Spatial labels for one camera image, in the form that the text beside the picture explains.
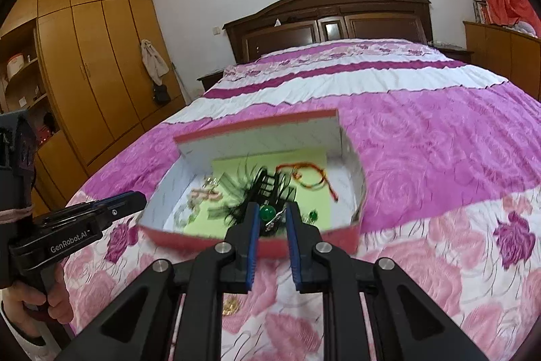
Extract dark wooden headboard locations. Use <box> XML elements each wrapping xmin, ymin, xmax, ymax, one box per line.
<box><xmin>223</xmin><ymin>0</ymin><xmax>433</xmax><ymax>63</ymax></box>

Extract right dark wooden nightstand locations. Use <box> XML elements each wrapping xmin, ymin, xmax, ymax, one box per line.
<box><xmin>432</xmin><ymin>44</ymin><xmax>473</xmax><ymax>64</ymax></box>

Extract white sleeve forearm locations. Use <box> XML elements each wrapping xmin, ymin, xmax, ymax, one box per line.
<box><xmin>1</xmin><ymin>301</ymin><xmax>56</xmax><ymax>361</ymax></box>

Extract orange wooden wardrobe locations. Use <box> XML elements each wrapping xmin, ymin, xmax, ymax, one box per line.
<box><xmin>1</xmin><ymin>0</ymin><xmax>185</xmax><ymax>215</ymax></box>

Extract gold hair clip pink flowers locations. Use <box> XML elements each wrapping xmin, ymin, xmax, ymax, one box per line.
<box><xmin>188</xmin><ymin>188</ymin><xmax>223</xmax><ymax>203</ymax></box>

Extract light green paper sheet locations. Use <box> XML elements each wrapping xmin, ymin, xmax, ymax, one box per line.
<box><xmin>171</xmin><ymin>148</ymin><xmax>338</xmax><ymax>237</ymax></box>

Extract gold pearl earrings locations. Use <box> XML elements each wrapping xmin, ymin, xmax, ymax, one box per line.
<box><xmin>201</xmin><ymin>176</ymin><xmax>220</xmax><ymax>193</ymax></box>

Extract gold pendant charm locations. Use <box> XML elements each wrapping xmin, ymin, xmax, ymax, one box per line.
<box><xmin>222</xmin><ymin>295</ymin><xmax>240</xmax><ymax>316</ymax></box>

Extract white hanging garment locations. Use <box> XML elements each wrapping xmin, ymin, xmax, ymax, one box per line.
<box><xmin>140</xmin><ymin>39</ymin><xmax>169</xmax><ymax>86</ymax></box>

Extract left dark wooden nightstand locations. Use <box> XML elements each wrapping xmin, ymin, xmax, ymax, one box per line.
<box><xmin>197</xmin><ymin>70</ymin><xmax>224</xmax><ymax>92</ymax></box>

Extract black feather hair accessory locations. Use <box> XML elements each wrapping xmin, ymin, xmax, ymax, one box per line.
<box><xmin>207</xmin><ymin>166</ymin><xmax>296</xmax><ymax>226</ymax></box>

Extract black hanging bag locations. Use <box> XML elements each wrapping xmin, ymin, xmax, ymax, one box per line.
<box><xmin>153</xmin><ymin>83</ymin><xmax>171</xmax><ymax>106</ymax></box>

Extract green bead jewelry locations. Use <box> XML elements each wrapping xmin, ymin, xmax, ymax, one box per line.
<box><xmin>259</xmin><ymin>202</ymin><xmax>319</xmax><ymax>236</ymax></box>

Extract red cardboard shoebox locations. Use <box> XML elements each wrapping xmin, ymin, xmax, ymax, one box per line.
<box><xmin>138</xmin><ymin>109</ymin><xmax>367</xmax><ymax>258</ymax></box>

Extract red braided string bracelet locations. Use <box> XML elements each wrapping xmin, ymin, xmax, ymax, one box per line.
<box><xmin>275</xmin><ymin>160</ymin><xmax>340</xmax><ymax>202</ymax></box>

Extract books on cabinet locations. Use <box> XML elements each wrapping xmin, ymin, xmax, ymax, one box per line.
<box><xmin>473</xmin><ymin>0</ymin><xmax>491</xmax><ymax>24</ymax></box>

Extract wooden low cabinet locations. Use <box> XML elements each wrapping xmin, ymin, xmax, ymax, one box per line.
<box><xmin>463</xmin><ymin>21</ymin><xmax>540</xmax><ymax>100</ymax></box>

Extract person's left hand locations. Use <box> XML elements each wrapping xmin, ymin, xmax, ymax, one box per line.
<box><xmin>2</xmin><ymin>264</ymin><xmax>73</xmax><ymax>339</ymax></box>

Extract pink floral bedspread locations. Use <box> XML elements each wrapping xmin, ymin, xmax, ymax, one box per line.
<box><xmin>72</xmin><ymin>39</ymin><xmax>540</xmax><ymax>360</ymax></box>

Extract dark wooden nightstand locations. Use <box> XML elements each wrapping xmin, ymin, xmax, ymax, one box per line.
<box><xmin>432</xmin><ymin>44</ymin><xmax>473</xmax><ymax>64</ymax></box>
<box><xmin>197</xmin><ymin>70</ymin><xmax>224</xmax><ymax>92</ymax></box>

